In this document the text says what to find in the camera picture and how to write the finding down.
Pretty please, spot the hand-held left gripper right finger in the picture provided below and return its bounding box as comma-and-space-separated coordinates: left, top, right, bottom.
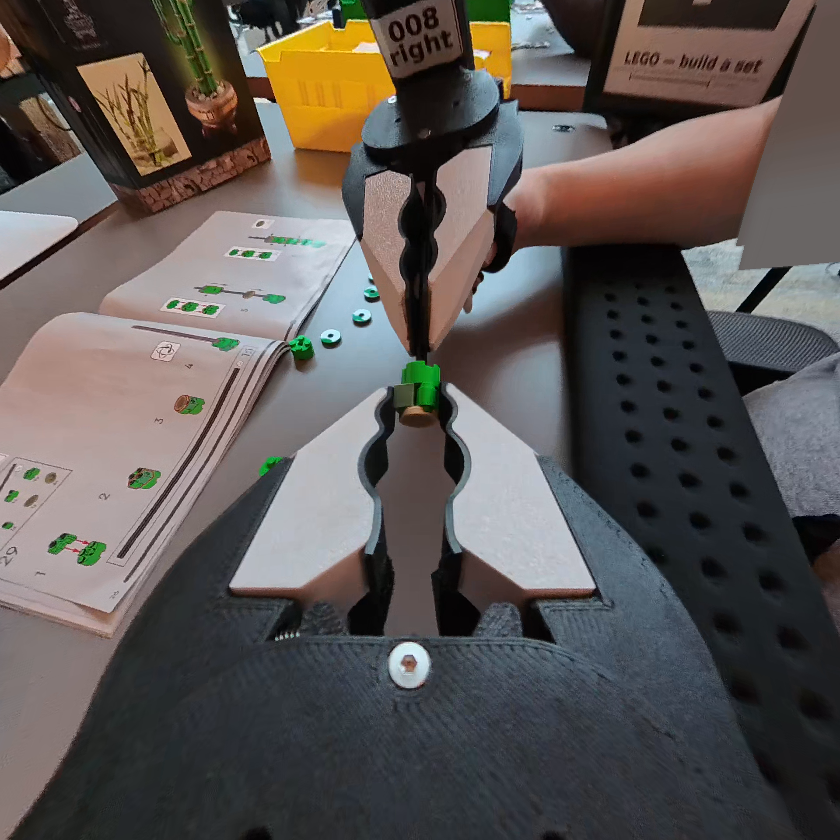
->
430, 384, 597, 636

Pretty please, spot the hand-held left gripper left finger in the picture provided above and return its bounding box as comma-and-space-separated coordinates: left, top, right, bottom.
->
230, 386, 401, 636

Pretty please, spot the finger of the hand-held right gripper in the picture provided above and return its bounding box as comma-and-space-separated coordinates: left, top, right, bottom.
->
425, 144, 497, 360
361, 171, 424, 355

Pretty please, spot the long black axle rod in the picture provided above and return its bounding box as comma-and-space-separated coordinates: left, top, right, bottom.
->
408, 174, 439, 367

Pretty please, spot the green round brick stack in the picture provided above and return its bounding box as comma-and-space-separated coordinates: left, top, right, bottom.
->
394, 359, 442, 429

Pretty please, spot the person's right forearm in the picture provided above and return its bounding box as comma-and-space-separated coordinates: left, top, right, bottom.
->
558, 97, 785, 250

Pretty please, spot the grey desk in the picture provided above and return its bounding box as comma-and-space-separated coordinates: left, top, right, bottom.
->
0, 98, 614, 840

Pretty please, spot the person's right hand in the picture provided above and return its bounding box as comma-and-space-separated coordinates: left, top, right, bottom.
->
462, 166, 568, 316

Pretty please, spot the green storage bin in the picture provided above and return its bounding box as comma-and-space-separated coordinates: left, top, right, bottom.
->
332, 0, 513, 32

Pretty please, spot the yellow storage bin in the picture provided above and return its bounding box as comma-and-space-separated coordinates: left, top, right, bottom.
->
256, 18, 513, 154

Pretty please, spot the row of small green pieces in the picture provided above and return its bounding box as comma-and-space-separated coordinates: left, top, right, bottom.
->
258, 272, 383, 478

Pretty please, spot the black perforated mat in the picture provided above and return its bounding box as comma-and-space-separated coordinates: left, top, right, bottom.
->
562, 245, 840, 818

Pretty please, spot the open instruction booklet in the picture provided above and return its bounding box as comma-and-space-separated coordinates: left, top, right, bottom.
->
0, 210, 358, 639

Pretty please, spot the black framed marker sign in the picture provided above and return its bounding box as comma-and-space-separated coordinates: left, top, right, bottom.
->
582, 0, 819, 127

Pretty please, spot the black toy set box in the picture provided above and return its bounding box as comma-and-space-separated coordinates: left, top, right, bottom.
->
2, 0, 273, 215

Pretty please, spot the black office chair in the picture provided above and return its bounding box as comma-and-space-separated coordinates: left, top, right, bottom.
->
707, 308, 840, 396

